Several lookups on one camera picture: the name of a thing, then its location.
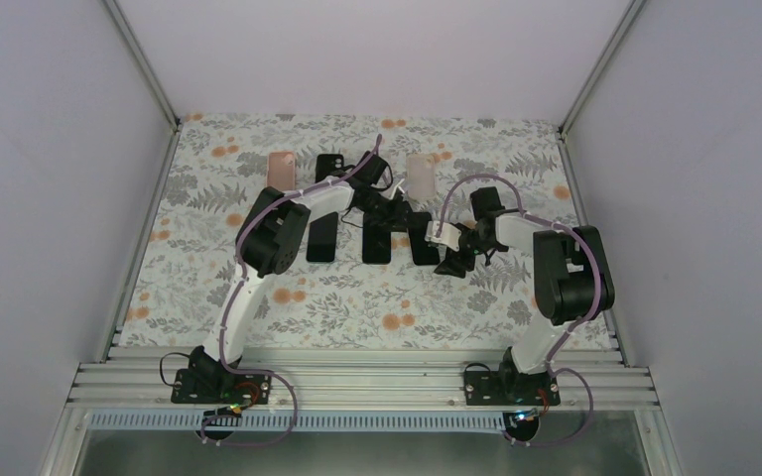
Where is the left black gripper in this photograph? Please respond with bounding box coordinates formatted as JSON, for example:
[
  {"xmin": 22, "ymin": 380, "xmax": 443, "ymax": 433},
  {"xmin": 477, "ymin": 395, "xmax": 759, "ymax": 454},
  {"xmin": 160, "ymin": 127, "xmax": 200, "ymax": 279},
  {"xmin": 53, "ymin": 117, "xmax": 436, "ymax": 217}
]
[{"xmin": 357, "ymin": 190, "xmax": 421, "ymax": 232}]

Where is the dark blue phone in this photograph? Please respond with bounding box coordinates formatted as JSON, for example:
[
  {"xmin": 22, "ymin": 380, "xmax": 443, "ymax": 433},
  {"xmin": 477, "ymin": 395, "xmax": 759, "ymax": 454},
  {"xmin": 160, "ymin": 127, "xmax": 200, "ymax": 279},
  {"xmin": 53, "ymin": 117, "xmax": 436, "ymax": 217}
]
[{"xmin": 361, "ymin": 212, "xmax": 391, "ymax": 265}]

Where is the teal phone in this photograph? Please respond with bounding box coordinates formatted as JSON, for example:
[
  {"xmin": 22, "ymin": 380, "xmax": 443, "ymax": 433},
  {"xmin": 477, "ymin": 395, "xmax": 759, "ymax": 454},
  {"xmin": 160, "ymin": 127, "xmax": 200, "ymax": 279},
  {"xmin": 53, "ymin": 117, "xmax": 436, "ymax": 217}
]
[{"xmin": 306, "ymin": 212, "xmax": 339, "ymax": 263}]

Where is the black phone case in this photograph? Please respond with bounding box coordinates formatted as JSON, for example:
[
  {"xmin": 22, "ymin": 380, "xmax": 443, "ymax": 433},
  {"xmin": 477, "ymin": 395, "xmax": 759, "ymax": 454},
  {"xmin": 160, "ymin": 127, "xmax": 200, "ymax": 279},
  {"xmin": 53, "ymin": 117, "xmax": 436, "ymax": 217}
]
[{"xmin": 315, "ymin": 154, "xmax": 345, "ymax": 182}]

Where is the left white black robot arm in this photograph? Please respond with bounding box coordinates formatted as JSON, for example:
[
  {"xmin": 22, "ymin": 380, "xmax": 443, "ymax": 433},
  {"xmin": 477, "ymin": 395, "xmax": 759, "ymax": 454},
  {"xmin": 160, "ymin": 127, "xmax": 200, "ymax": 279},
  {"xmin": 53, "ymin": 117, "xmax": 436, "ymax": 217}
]
[{"xmin": 173, "ymin": 149, "xmax": 428, "ymax": 402}]

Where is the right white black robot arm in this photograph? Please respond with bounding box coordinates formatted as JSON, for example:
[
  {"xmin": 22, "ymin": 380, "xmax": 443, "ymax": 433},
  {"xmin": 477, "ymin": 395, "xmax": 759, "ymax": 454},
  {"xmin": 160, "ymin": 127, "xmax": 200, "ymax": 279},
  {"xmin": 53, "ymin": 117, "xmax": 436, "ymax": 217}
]
[{"xmin": 426, "ymin": 187, "xmax": 615, "ymax": 405}]

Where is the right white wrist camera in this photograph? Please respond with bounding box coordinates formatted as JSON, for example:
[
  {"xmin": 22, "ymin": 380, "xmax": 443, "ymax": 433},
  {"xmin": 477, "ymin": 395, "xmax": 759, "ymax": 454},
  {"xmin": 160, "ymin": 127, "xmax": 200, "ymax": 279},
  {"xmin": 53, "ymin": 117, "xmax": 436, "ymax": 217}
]
[{"xmin": 425, "ymin": 220, "xmax": 462, "ymax": 252}]

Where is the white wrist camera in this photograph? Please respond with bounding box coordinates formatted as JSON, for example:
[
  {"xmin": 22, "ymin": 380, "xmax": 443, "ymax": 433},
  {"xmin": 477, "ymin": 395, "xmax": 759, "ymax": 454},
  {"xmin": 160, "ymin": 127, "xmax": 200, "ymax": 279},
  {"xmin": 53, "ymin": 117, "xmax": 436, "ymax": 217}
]
[
  {"xmin": 425, "ymin": 220, "xmax": 462, "ymax": 252},
  {"xmin": 383, "ymin": 181, "xmax": 406, "ymax": 200}
]

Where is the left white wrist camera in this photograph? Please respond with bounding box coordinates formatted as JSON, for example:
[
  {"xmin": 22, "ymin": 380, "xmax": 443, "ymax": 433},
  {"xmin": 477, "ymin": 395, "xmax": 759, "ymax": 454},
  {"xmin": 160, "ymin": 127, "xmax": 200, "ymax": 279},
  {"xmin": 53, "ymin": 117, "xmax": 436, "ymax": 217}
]
[{"xmin": 383, "ymin": 181, "xmax": 406, "ymax": 200}]

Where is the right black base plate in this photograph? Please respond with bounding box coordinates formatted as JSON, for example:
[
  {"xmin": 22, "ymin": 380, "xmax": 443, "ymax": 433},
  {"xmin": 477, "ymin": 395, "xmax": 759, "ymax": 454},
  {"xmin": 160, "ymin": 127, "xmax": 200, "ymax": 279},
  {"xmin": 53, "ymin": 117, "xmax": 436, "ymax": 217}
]
[{"xmin": 462, "ymin": 367, "xmax": 561, "ymax": 407}]

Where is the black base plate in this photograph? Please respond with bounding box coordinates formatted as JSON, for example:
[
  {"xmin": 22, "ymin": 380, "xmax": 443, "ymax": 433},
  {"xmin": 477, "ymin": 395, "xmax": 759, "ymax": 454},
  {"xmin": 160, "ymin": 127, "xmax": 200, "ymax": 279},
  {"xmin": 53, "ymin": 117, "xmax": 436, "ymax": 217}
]
[
  {"xmin": 170, "ymin": 369, "xmax": 272, "ymax": 406},
  {"xmin": 462, "ymin": 367, "xmax": 561, "ymax": 407}
]

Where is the aluminium rail frame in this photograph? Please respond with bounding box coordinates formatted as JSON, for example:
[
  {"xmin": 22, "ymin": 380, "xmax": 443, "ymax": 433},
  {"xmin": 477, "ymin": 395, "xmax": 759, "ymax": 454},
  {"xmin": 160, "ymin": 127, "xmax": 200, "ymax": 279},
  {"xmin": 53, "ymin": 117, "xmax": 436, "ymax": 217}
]
[{"xmin": 42, "ymin": 346, "xmax": 681, "ymax": 475}]

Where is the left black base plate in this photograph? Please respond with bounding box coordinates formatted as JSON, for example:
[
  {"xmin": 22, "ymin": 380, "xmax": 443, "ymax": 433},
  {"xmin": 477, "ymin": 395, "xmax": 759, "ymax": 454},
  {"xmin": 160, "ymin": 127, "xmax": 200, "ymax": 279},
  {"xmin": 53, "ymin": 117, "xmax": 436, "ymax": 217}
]
[{"xmin": 170, "ymin": 369, "xmax": 272, "ymax": 406}]

